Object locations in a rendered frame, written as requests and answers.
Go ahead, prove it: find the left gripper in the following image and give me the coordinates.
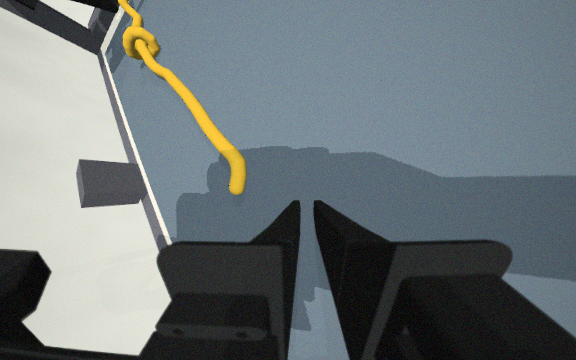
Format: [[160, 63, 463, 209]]
[[15, 0, 119, 13]]

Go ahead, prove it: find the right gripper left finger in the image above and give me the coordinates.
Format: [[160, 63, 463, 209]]
[[156, 200, 301, 360]]

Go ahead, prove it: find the dark grey block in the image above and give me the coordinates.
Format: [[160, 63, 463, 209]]
[[76, 159, 144, 208]]

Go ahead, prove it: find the yellow rope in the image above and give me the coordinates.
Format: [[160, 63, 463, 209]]
[[118, 0, 247, 195]]

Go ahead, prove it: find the blue-grey mat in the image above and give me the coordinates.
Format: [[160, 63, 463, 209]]
[[105, 0, 576, 360]]

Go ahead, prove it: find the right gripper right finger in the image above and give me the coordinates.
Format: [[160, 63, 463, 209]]
[[313, 200, 513, 360]]

